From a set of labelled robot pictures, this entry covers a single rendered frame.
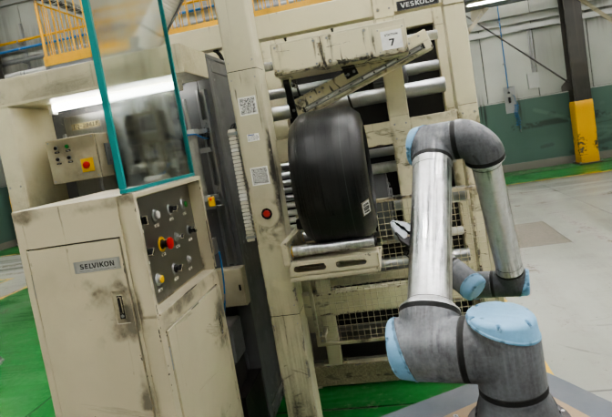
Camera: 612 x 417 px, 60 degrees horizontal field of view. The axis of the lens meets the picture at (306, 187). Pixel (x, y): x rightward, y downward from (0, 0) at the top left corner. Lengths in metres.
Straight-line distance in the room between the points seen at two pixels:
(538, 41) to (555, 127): 1.74
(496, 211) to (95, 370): 1.30
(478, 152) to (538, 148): 10.05
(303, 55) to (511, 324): 1.58
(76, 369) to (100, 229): 0.44
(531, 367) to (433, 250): 0.35
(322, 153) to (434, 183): 0.60
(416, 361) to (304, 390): 1.18
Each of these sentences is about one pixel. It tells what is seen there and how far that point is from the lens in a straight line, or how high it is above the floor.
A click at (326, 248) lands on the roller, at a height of 0.90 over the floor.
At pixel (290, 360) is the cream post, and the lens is 2.37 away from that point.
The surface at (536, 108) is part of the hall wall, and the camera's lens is 11.59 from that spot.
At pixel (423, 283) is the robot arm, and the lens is 1.35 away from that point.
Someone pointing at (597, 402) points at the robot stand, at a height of 0.60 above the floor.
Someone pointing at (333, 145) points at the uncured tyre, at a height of 1.30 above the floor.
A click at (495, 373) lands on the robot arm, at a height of 0.78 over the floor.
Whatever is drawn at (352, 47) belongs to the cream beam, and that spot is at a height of 1.70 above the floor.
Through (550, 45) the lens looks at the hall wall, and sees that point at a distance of 11.80.
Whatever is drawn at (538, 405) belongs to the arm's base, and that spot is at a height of 0.70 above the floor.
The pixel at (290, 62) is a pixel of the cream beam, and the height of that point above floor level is 1.69.
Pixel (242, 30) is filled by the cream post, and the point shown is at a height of 1.81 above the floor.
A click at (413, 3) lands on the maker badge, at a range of 2.75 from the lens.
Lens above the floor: 1.34
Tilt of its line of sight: 5 degrees down
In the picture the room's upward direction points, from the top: 10 degrees counter-clockwise
